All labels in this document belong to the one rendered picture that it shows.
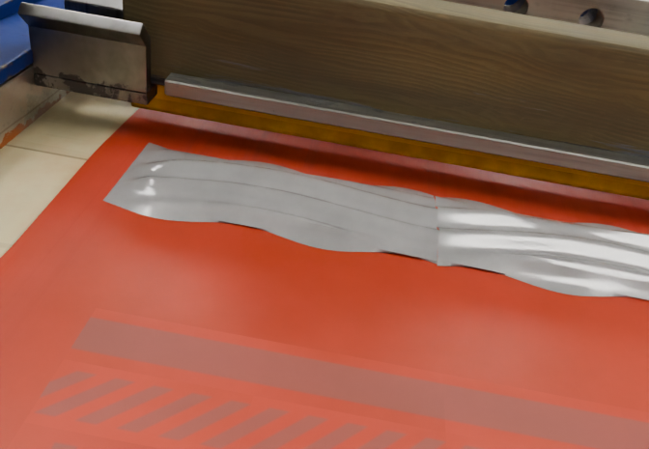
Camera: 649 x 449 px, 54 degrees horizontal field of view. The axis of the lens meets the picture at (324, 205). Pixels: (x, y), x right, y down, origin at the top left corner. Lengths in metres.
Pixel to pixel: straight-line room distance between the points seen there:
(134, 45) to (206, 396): 0.22
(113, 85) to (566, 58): 0.27
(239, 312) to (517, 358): 0.13
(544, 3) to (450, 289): 0.36
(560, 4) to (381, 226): 0.34
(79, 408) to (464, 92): 0.27
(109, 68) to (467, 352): 0.26
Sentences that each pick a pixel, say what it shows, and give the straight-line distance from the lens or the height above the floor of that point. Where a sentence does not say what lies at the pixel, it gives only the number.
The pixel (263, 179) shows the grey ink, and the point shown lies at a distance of 0.37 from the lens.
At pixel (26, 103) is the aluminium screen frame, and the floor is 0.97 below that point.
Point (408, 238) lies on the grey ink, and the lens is 0.34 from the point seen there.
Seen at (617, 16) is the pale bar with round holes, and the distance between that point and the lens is 0.64.
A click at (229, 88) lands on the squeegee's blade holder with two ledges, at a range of 0.40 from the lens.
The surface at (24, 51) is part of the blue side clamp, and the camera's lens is 0.42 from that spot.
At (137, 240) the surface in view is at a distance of 0.33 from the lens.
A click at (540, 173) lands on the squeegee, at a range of 0.43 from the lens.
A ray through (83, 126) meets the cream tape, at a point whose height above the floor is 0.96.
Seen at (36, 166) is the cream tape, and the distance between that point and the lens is 0.39.
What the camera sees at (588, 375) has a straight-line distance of 0.31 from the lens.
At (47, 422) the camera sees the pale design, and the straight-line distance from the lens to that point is 0.25.
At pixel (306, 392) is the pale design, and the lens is 0.26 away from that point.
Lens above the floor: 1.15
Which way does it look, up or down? 33 degrees down
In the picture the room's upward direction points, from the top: 9 degrees clockwise
